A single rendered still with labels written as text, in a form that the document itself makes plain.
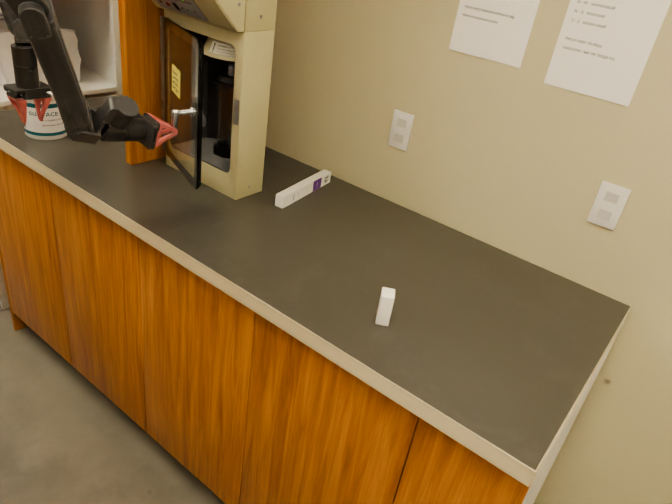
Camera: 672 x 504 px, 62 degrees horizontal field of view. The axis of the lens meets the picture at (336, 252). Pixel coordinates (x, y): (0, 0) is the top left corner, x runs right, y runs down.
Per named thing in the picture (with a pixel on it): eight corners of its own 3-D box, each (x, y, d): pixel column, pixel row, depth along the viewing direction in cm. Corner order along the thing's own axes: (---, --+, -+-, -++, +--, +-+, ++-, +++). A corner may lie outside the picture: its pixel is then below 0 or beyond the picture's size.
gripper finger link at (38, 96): (55, 123, 157) (51, 89, 152) (29, 127, 152) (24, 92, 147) (42, 116, 160) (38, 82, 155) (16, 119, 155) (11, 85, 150)
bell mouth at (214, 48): (234, 45, 171) (235, 26, 168) (277, 59, 162) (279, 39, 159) (188, 49, 158) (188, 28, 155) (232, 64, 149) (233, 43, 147)
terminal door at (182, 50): (166, 150, 177) (164, 15, 157) (199, 191, 155) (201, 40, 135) (163, 150, 176) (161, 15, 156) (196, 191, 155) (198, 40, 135)
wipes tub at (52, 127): (55, 124, 196) (50, 81, 188) (76, 136, 189) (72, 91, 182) (17, 131, 186) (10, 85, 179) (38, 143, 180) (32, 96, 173)
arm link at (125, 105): (66, 109, 133) (71, 140, 130) (84, 79, 126) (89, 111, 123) (116, 119, 141) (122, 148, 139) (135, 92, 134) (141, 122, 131)
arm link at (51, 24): (3, -39, 96) (9, 10, 93) (40, -40, 98) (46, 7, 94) (66, 113, 135) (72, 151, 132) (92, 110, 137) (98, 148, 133)
